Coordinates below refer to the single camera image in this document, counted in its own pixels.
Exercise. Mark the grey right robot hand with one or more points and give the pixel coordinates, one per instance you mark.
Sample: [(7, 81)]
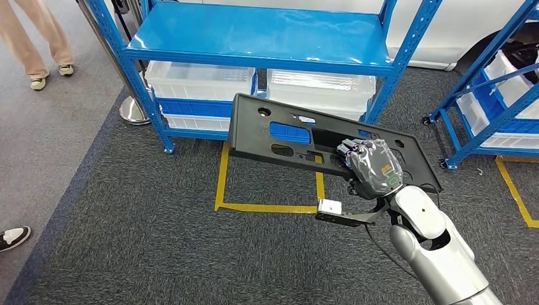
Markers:
[(375, 168)]

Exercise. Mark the black plastic plate part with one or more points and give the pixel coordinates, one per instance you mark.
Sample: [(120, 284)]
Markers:
[(252, 139)]

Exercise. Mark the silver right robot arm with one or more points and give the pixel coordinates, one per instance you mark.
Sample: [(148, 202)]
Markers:
[(442, 261)]

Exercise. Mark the blue metal shelf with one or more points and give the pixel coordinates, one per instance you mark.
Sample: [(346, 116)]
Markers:
[(252, 38)]

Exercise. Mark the blue rack on casters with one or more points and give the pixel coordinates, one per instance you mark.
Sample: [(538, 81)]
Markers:
[(467, 147)]

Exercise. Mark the yellow floor tape square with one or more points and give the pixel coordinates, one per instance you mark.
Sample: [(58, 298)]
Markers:
[(269, 208), (513, 189)]

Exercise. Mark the white car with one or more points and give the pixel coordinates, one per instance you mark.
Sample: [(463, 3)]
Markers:
[(459, 29)]

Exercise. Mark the black parts in bin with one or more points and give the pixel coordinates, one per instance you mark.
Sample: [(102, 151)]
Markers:
[(522, 54)]

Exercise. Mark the person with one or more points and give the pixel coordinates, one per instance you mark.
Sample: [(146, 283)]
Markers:
[(25, 38), (12, 238)]

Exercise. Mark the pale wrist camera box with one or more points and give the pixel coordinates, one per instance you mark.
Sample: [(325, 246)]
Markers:
[(329, 206)]

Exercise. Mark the black camera bracket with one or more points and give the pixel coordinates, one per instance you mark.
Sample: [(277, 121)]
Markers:
[(341, 219)]

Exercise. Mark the metal stanchion post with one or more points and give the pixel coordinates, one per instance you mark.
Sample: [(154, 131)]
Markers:
[(134, 110)]

